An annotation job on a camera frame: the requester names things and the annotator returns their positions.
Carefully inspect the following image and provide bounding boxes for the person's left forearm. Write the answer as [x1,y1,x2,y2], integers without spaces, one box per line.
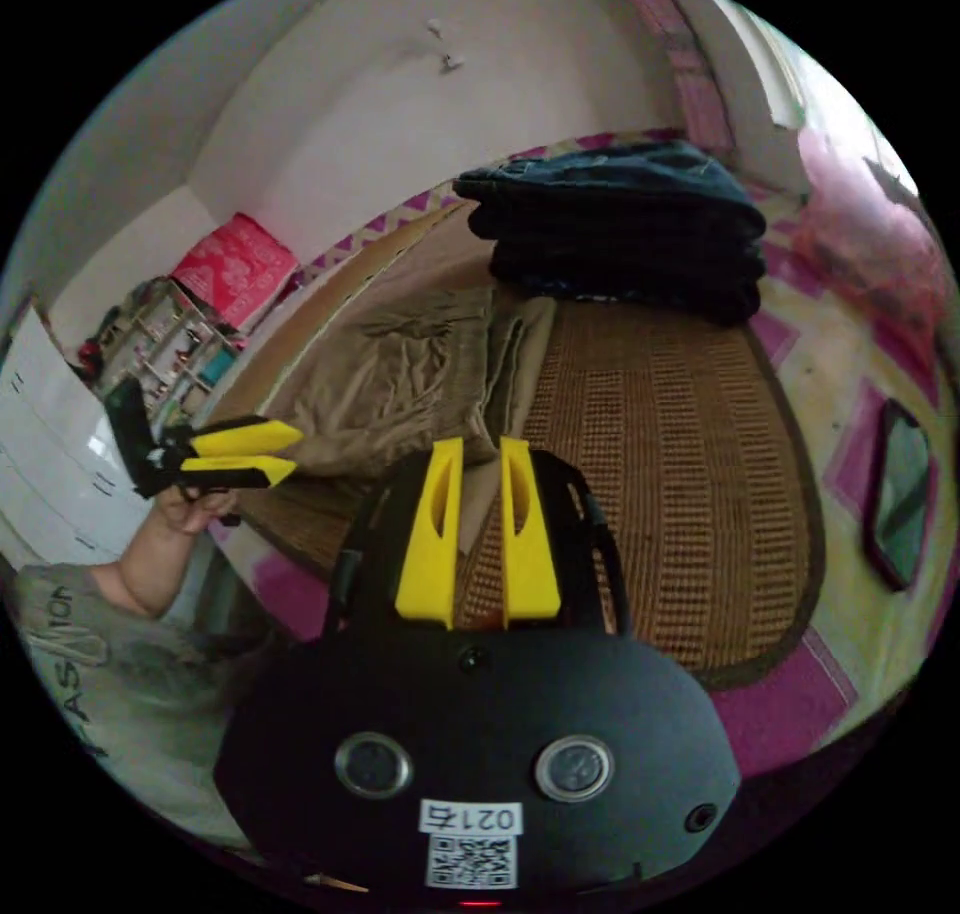
[88,512,202,620]

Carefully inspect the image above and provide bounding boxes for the shelf with small items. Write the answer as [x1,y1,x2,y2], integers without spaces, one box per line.
[77,276,249,422]

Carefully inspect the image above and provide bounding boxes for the red printed carton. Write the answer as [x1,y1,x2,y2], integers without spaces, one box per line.
[170,211,301,331]

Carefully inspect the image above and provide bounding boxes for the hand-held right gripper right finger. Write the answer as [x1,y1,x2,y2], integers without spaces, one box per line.
[500,436,561,631]

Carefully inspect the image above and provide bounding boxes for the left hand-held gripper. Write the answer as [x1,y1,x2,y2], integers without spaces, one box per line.
[143,417,306,528]

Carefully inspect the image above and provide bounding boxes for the light brown pants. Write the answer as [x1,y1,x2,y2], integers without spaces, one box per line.
[287,286,561,557]

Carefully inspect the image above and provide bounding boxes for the person's body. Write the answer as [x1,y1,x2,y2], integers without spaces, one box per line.
[2,559,262,852]

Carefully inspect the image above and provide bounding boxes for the pile of clothes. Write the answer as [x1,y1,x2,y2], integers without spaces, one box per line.
[451,139,769,327]

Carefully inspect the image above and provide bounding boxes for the person's left hand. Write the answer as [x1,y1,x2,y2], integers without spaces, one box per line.
[152,478,241,537]

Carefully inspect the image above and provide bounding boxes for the black flat rectangular object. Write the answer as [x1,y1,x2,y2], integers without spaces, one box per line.
[861,397,936,594]

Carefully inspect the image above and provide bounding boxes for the white cupboard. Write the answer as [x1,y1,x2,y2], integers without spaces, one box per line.
[0,304,156,564]

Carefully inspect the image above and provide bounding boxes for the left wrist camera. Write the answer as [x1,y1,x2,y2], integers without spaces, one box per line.
[106,378,156,500]

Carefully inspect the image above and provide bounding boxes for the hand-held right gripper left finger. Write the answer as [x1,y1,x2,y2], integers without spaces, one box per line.
[395,436,465,631]

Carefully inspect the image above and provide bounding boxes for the bed with woven mat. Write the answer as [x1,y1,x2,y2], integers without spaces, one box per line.
[205,129,955,762]

